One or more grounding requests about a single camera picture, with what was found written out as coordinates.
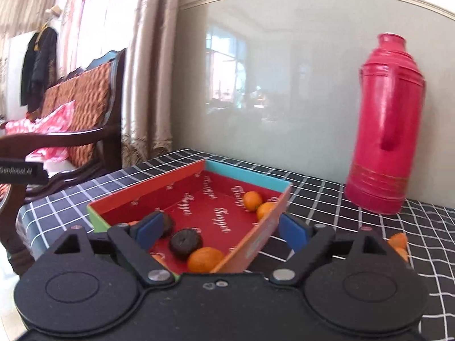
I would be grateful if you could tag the dark wooden sofa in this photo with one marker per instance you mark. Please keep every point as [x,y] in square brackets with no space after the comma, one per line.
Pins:
[92,96]

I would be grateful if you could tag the dark mangosteen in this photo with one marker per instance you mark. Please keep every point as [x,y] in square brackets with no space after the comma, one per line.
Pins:
[185,243]
[167,225]

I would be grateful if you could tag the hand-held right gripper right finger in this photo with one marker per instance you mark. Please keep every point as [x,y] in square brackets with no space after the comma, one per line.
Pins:
[293,231]

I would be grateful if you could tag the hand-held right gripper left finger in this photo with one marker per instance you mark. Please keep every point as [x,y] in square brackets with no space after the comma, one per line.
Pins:
[151,230]

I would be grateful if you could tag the black hanging garment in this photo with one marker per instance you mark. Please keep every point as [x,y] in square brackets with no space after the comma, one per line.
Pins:
[41,64]

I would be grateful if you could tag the small orange carrot piece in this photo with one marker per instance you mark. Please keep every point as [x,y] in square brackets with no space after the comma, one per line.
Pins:
[398,241]
[403,254]

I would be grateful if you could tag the beige curtain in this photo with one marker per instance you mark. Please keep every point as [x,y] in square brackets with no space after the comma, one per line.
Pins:
[149,78]

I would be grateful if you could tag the colourful cardboard box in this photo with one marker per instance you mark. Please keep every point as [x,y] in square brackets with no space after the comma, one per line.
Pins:
[213,220]

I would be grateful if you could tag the red thermos flask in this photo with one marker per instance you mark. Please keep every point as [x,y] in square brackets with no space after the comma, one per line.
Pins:
[385,120]

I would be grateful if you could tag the black white checked tablecloth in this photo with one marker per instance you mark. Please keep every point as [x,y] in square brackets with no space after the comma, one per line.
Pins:
[320,202]

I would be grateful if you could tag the pink cloth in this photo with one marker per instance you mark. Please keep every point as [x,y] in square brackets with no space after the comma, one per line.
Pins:
[53,117]

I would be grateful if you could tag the large orange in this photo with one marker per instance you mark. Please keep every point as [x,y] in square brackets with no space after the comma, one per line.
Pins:
[205,259]

